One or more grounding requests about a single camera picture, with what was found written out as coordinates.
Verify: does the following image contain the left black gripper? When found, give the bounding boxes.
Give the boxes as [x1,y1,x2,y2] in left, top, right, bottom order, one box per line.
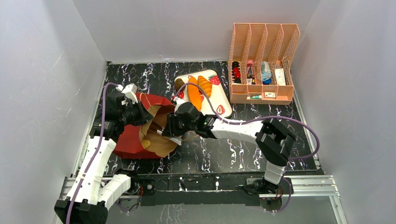
[120,98,154,126]

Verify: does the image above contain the fake bread loaf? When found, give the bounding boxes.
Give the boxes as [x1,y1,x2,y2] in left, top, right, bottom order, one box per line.
[187,77,202,111]
[198,76,212,97]

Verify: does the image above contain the red brown paper bag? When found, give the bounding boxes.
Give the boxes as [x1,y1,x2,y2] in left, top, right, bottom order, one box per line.
[113,92,177,159]

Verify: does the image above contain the yellow small fake bread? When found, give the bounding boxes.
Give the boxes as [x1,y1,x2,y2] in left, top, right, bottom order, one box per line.
[141,139,151,150]

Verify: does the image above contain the metal tongs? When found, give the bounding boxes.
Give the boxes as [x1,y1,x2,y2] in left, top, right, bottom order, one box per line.
[156,130,182,146]

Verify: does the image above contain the brown round fake bread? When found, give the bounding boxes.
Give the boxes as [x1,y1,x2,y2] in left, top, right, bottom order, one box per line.
[174,78,185,92]

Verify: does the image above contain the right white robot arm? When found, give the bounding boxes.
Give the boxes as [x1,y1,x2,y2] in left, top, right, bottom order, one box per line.
[159,102,296,194]

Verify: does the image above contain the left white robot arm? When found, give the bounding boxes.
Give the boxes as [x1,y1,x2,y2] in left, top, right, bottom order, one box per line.
[54,85,153,224]

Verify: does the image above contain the strawberry print tray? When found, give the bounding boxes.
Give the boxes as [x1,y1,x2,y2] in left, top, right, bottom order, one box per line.
[174,69,233,119]

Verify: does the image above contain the red black bottle stack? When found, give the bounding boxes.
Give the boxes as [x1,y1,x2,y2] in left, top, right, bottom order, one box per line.
[232,61,241,84]

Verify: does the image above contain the green white tube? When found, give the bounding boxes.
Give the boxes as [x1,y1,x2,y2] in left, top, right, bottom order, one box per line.
[247,95,262,100]

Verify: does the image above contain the pink tube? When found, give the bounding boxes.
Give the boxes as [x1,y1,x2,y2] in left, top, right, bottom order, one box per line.
[246,60,255,85]

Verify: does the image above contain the small white card box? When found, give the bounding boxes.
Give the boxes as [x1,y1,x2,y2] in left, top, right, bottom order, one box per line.
[264,92,276,98]

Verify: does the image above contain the peach desk organizer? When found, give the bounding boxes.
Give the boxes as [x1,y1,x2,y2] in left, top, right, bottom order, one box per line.
[228,23,300,105]

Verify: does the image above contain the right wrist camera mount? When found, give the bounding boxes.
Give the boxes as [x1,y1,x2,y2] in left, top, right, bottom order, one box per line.
[171,96,185,107]

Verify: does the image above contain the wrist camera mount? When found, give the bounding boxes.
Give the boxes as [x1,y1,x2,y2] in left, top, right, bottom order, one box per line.
[116,84,138,105]
[171,96,185,107]

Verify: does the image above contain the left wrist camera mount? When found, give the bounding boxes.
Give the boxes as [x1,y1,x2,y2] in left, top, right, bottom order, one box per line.
[116,84,138,105]

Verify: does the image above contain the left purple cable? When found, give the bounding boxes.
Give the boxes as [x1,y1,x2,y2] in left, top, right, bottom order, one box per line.
[65,82,131,224]

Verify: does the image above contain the purple cable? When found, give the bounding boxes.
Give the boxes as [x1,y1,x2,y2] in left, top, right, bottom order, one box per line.
[65,82,131,224]
[175,82,320,214]

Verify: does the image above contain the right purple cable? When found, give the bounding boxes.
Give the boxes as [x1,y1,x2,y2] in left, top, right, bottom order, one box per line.
[175,82,320,214]

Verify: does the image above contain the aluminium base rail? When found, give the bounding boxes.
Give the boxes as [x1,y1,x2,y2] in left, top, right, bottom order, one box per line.
[54,175,348,224]

